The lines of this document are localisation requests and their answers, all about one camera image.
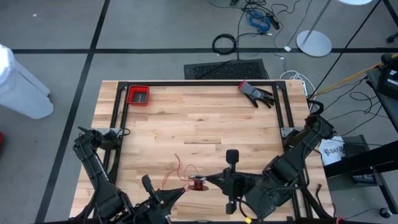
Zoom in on side table on casters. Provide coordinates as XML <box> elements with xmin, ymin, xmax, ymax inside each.
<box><xmin>323</xmin><ymin>62</ymin><xmax>398</xmax><ymax>215</ymax></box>

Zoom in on black electronic device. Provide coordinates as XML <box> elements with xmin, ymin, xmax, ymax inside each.
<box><xmin>377</xmin><ymin>53</ymin><xmax>398</xmax><ymax>101</ymax></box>

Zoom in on blue floor cable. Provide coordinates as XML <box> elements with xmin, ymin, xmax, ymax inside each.
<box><xmin>247</xmin><ymin>11</ymin><xmax>272</xmax><ymax>32</ymax></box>

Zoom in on black labelled cable spool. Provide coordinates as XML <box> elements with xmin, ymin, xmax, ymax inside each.
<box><xmin>187</xmin><ymin>174</ymin><xmax>210</xmax><ymax>192</ymax></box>

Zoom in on yellow floor cable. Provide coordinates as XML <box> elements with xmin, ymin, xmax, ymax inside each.
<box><xmin>313</xmin><ymin>52</ymin><xmax>398</xmax><ymax>96</ymax></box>

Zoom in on black slanted pole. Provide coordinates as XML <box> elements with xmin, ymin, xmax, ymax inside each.
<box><xmin>309</xmin><ymin>0</ymin><xmax>382</xmax><ymax>96</ymax></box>

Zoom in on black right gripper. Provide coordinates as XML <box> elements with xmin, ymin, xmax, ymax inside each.
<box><xmin>206</xmin><ymin>149</ymin><xmax>262</xmax><ymax>215</ymax></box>

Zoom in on thin red wire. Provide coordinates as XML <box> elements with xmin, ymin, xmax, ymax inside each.
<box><xmin>160</xmin><ymin>153</ymin><xmax>203</xmax><ymax>190</ymax></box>

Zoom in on grey work glove red cuff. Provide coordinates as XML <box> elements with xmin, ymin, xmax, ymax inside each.
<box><xmin>238</xmin><ymin>80</ymin><xmax>276</xmax><ymax>109</ymax></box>

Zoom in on red plastic bin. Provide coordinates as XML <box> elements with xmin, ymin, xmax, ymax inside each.
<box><xmin>126</xmin><ymin>85</ymin><xmax>150</xmax><ymax>107</ymax></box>

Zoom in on coiled black floor cable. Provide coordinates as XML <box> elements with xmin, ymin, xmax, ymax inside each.
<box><xmin>211</xmin><ymin>33</ymin><xmax>239</xmax><ymax>56</ymax></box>

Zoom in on black floor mat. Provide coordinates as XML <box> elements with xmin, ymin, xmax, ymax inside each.
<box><xmin>183</xmin><ymin>58</ymin><xmax>270</xmax><ymax>80</ymax></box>

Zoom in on white power strip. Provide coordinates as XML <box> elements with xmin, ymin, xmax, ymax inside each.
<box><xmin>279</xmin><ymin>70</ymin><xmax>313</xmax><ymax>98</ymax></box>

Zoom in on black aluminium table frame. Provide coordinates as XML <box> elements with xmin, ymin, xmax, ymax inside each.
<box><xmin>70</xmin><ymin>80</ymin><xmax>335</xmax><ymax>224</ymax></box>

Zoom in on floor lamp with round base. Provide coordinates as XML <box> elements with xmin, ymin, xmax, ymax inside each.
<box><xmin>295</xmin><ymin>0</ymin><xmax>374</xmax><ymax>58</ymax></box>

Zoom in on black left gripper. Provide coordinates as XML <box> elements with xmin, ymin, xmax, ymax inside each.
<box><xmin>130</xmin><ymin>174</ymin><xmax>187</xmax><ymax>224</ymax></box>

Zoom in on white printed box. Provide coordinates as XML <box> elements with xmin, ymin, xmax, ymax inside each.
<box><xmin>318</xmin><ymin>136</ymin><xmax>346</xmax><ymax>166</ymax></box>

